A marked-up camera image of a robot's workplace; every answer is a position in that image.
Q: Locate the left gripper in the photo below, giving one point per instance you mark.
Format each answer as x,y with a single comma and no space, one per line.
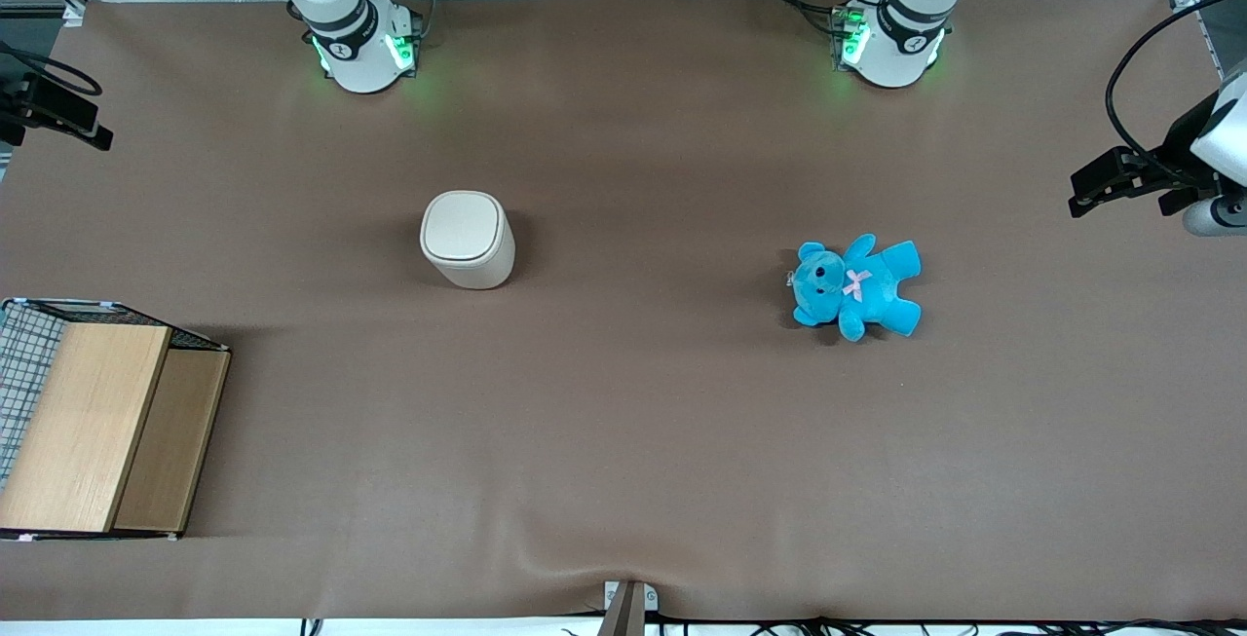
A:
1176,148

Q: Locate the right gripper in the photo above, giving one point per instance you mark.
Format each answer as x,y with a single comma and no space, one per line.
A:
21,97

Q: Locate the beige trash can lid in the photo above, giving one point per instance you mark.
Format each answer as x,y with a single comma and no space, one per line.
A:
466,225

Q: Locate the beige trash can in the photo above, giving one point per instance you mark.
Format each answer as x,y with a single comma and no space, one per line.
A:
472,261

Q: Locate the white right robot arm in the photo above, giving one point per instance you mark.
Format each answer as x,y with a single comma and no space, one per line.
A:
351,27

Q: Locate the blue teddy bear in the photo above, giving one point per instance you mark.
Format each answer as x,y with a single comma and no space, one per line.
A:
857,285

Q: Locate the light wooden board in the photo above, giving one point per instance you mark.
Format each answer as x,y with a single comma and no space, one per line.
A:
83,427

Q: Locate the dark wooden board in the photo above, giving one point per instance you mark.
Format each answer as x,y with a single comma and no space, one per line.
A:
170,441

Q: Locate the brown table cover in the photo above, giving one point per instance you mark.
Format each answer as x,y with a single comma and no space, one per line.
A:
633,422

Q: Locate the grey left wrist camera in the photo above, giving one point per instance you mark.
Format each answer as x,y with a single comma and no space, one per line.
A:
1218,216

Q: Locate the grey metal camera bracket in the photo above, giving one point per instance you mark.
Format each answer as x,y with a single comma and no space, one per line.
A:
628,609

